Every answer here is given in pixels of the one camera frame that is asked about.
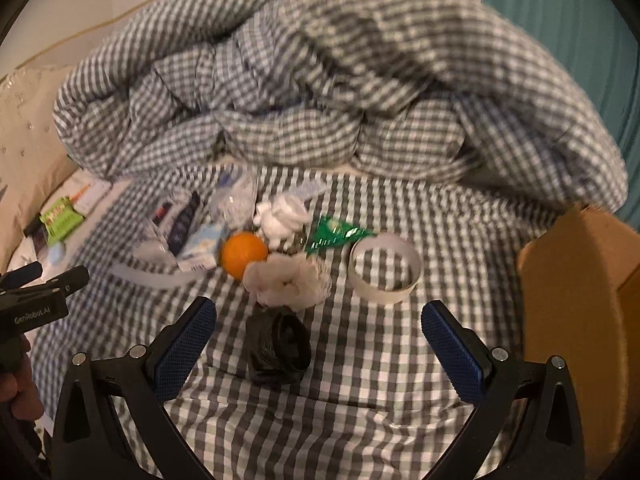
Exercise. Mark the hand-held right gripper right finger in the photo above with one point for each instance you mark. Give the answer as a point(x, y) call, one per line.
point(450, 350)

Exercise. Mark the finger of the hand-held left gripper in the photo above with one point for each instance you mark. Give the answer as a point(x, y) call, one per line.
point(70, 277)
point(27, 271)

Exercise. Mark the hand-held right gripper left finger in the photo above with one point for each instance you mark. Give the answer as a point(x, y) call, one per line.
point(185, 345)

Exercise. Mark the white paper strip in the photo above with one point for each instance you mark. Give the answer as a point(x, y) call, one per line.
point(145, 276)

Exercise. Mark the black plastic bag roll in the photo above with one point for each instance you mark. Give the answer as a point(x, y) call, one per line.
point(277, 345)

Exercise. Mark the blue tissue packet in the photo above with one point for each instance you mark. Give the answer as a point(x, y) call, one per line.
point(202, 250)

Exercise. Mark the orange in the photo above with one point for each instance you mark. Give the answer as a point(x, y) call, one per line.
point(244, 255)

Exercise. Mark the white tissue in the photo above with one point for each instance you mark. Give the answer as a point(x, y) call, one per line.
point(287, 280)

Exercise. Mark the dark foil packet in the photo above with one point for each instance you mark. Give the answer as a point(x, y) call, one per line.
point(177, 220)

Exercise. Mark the cardboard box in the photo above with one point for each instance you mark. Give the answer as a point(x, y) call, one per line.
point(575, 285)

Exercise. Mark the clear plastic bottle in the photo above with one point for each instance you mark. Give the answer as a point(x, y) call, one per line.
point(240, 200)

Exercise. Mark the white paper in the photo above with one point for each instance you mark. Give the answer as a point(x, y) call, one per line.
point(282, 217)

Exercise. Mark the green snack wrapper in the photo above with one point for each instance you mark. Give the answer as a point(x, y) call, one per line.
point(332, 232)

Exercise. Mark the clear plastic wrapper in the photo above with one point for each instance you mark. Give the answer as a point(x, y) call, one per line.
point(305, 190)

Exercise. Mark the person's left hand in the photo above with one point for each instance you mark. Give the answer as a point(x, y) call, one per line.
point(20, 385)

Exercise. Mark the light blue earbud case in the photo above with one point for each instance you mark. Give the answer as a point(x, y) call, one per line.
point(55, 255)

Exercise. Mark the small black box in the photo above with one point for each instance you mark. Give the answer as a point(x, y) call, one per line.
point(35, 227)

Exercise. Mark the cream mattress sheet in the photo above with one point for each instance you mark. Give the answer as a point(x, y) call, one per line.
point(100, 225)

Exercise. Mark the green snack packet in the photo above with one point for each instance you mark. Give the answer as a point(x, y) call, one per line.
point(60, 215)

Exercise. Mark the white power bank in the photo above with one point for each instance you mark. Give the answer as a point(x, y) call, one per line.
point(92, 194)

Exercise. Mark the grey checked bed sheet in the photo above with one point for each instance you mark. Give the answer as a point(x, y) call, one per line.
point(350, 385)

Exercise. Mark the cream tufted headboard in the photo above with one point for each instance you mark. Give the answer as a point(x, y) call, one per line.
point(25, 125)

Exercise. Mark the grey checked duvet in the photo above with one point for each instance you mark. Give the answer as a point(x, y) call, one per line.
point(350, 85)

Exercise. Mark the teal curtain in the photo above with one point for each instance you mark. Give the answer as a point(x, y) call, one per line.
point(550, 0)

